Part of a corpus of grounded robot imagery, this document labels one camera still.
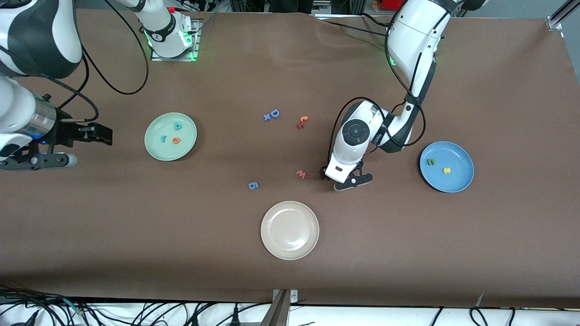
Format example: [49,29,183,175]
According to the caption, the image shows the beige plate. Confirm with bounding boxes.
[261,201,320,261]

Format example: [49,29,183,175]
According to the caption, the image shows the pale green plate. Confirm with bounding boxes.
[145,112,198,162]

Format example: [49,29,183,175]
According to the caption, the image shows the brown table cover sheet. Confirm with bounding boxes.
[0,8,580,309]

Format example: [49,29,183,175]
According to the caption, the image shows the blue plate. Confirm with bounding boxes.
[419,141,474,193]

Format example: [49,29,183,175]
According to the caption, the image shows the red box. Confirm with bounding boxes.
[374,0,408,12]

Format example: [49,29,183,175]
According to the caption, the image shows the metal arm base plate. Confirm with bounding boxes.
[150,19,201,62]

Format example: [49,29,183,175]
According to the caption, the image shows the grey metal bracket post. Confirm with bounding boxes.
[261,289,299,326]

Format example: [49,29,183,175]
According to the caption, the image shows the black base power cable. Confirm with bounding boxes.
[315,14,391,38]

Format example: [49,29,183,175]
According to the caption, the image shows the teal floor cable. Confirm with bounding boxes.
[61,298,87,316]

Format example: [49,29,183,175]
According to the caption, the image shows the aluminium frame profile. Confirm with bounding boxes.
[546,0,580,31]

